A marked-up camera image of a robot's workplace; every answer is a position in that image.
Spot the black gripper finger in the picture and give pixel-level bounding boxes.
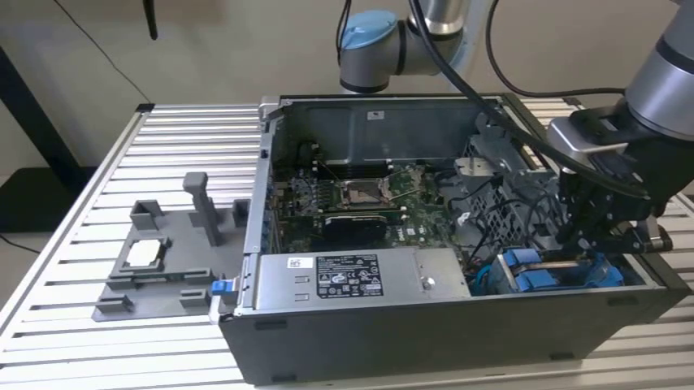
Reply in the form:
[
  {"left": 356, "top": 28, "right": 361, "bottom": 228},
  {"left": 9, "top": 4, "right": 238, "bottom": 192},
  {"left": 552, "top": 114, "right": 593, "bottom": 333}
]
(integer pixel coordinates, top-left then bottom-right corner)
[
  {"left": 595, "top": 221, "right": 674, "bottom": 255},
  {"left": 557, "top": 226, "right": 600, "bottom": 259}
]

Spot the hard disk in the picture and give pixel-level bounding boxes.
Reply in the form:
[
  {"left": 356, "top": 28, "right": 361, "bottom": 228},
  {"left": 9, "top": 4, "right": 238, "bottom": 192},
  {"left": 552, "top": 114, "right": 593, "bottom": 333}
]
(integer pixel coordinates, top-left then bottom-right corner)
[
  {"left": 512, "top": 270, "right": 626, "bottom": 293},
  {"left": 501, "top": 247, "right": 624, "bottom": 282}
]

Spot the grey perforated drive cage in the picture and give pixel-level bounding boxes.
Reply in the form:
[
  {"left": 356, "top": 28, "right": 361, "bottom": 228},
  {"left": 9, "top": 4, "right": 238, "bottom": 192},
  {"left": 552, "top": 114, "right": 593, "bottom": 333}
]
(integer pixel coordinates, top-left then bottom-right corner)
[{"left": 448, "top": 109, "right": 624, "bottom": 296}]

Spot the green motherboard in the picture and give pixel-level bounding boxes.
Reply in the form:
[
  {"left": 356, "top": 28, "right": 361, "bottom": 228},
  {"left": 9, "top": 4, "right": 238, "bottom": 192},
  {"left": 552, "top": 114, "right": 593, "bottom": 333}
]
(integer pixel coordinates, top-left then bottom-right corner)
[{"left": 269, "top": 162, "right": 467, "bottom": 255}]

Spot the black PC case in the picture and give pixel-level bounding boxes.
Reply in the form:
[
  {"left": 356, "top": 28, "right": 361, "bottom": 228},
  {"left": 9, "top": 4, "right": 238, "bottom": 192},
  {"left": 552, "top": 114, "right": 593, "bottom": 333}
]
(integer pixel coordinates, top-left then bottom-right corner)
[{"left": 208, "top": 92, "right": 692, "bottom": 386}]

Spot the CPU socket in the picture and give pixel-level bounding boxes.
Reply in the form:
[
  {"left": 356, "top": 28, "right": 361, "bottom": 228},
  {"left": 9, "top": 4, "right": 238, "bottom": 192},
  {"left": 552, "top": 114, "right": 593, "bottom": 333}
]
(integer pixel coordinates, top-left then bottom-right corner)
[{"left": 332, "top": 176, "right": 391, "bottom": 210}]

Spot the grey power supply unit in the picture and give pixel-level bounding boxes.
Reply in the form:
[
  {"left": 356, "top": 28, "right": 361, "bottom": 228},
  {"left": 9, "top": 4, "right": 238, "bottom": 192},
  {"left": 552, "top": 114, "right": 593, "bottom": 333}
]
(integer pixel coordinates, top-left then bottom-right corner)
[{"left": 253, "top": 248, "right": 471, "bottom": 316}]

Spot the grey parts rack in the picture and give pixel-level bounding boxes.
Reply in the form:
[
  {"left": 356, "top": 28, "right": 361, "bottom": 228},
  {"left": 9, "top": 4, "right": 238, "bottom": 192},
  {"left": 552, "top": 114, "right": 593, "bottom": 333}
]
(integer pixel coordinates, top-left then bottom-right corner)
[{"left": 92, "top": 171, "right": 253, "bottom": 324}]

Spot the silver CPU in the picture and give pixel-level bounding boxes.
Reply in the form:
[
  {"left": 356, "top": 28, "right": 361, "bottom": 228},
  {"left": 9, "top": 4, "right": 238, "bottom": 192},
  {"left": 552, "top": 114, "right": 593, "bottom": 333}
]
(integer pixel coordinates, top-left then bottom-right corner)
[{"left": 124, "top": 240, "right": 164, "bottom": 267}]

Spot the black stand with base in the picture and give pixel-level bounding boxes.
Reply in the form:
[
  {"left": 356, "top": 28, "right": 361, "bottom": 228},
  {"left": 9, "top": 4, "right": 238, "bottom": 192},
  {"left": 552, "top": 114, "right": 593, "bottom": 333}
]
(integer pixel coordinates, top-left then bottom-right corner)
[{"left": 0, "top": 44, "right": 96, "bottom": 235}]

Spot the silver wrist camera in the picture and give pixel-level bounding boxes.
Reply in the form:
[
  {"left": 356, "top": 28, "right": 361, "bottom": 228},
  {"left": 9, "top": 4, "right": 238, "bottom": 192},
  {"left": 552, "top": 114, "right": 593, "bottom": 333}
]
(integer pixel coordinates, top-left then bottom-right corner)
[{"left": 545, "top": 106, "right": 634, "bottom": 166}]

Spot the blue cable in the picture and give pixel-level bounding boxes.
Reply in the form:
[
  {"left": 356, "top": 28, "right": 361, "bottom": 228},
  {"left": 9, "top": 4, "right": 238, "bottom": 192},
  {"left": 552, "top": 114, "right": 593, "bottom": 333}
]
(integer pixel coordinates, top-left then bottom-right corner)
[{"left": 468, "top": 259, "right": 493, "bottom": 294}]

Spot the thin black looped cable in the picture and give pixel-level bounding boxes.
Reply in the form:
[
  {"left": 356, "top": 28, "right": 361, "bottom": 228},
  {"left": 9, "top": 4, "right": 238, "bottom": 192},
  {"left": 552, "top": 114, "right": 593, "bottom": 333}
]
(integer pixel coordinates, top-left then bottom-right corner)
[{"left": 448, "top": 178, "right": 505, "bottom": 204}]

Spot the silver round metal bracket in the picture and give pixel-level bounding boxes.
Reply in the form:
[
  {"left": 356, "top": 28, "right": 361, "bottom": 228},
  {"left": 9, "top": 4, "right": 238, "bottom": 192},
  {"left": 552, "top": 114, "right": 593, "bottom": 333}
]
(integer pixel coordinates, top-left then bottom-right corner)
[{"left": 453, "top": 156, "right": 497, "bottom": 180}]

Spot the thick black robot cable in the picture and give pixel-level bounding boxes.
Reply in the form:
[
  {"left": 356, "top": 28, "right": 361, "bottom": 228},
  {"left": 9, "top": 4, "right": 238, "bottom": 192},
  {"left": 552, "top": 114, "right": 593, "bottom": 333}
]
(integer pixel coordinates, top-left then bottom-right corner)
[{"left": 405, "top": 0, "right": 651, "bottom": 202}]

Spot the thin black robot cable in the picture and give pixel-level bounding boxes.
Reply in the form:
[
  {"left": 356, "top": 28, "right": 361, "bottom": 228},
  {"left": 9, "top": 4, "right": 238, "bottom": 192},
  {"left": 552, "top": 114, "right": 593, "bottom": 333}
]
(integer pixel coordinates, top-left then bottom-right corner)
[{"left": 483, "top": 0, "right": 630, "bottom": 98}]

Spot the black hanging strap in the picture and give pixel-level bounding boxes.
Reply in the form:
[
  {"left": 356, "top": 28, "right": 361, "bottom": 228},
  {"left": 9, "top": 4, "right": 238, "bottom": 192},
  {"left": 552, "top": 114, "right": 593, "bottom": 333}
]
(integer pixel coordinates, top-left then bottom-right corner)
[{"left": 141, "top": 0, "right": 158, "bottom": 41}]

